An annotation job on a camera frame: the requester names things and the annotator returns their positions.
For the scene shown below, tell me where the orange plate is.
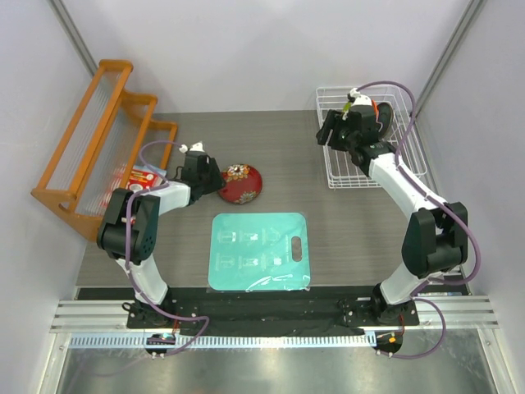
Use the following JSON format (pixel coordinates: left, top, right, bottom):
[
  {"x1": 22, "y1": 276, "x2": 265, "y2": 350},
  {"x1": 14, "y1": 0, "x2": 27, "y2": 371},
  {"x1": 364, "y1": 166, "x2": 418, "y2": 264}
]
[{"x1": 371, "y1": 99, "x2": 379, "y2": 121}]

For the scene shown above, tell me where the red floral plate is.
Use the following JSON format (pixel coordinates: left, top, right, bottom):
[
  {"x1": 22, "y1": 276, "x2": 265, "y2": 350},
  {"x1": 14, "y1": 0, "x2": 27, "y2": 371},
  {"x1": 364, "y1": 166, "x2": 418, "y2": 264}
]
[{"x1": 218, "y1": 164, "x2": 263, "y2": 204}]

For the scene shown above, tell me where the dark teal plate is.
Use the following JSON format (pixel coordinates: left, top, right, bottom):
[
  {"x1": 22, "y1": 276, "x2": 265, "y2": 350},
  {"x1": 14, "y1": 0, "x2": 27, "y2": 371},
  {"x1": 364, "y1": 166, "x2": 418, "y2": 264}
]
[{"x1": 377, "y1": 102, "x2": 394, "y2": 139}]

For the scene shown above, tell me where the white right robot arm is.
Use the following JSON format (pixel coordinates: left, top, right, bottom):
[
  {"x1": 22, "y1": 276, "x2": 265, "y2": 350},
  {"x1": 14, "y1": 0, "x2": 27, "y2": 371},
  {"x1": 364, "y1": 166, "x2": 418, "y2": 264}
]
[{"x1": 316, "y1": 103, "x2": 468, "y2": 324}]

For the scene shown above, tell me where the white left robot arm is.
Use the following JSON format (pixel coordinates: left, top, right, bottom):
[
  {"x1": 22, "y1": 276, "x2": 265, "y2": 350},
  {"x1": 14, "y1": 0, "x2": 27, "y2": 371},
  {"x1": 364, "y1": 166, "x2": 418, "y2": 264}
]
[{"x1": 96, "y1": 150, "x2": 226, "y2": 328}]

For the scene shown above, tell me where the orange wooden rack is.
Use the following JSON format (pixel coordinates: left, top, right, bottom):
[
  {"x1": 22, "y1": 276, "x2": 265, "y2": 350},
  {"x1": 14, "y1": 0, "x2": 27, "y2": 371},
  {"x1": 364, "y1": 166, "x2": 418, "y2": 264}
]
[{"x1": 31, "y1": 59, "x2": 177, "y2": 242}]

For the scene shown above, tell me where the red white packet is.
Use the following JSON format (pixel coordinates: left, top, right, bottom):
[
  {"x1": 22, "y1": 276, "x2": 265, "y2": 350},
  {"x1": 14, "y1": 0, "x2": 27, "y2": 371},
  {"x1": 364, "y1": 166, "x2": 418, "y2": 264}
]
[{"x1": 126, "y1": 165, "x2": 167, "y2": 192}]

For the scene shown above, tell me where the teal cutting board mat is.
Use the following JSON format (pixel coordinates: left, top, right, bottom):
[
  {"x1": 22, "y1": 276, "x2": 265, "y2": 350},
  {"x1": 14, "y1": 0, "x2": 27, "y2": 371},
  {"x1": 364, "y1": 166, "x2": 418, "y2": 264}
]
[{"x1": 208, "y1": 213, "x2": 311, "y2": 292}]

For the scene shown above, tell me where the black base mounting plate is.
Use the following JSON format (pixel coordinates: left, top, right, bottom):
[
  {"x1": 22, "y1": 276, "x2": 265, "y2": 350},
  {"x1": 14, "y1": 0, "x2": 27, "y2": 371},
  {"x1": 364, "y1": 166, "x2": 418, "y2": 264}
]
[{"x1": 77, "y1": 286, "x2": 420, "y2": 338}]

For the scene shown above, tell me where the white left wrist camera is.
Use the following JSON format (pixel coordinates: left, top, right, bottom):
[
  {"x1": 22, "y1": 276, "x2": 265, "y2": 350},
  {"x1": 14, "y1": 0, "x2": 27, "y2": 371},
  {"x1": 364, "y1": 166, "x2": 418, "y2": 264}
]
[{"x1": 186, "y1": 141, "x2": 206, "y2": 155}]

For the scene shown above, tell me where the white wire dish rack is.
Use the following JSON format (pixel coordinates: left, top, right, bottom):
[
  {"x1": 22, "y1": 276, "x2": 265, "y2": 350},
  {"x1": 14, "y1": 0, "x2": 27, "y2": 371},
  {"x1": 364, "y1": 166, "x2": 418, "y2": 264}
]
[{"x1": 316, "y1": 81, "x2": 428, "y2": 190}]

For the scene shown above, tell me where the white slotted cable duct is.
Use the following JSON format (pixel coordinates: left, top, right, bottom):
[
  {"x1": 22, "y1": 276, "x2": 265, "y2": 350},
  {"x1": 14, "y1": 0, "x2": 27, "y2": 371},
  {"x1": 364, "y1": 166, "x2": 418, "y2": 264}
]
[{"x1": 69, "y1": 332, "x2": 377, "y2": 350}]

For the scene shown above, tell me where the aluminium extrusion rail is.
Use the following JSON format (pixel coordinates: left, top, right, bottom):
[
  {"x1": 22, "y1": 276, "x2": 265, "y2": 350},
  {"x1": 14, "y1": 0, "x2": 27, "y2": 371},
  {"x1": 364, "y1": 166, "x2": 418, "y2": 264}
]
[{"x1": 51, "y1": 294, "x2": 499, "y2": 337}]

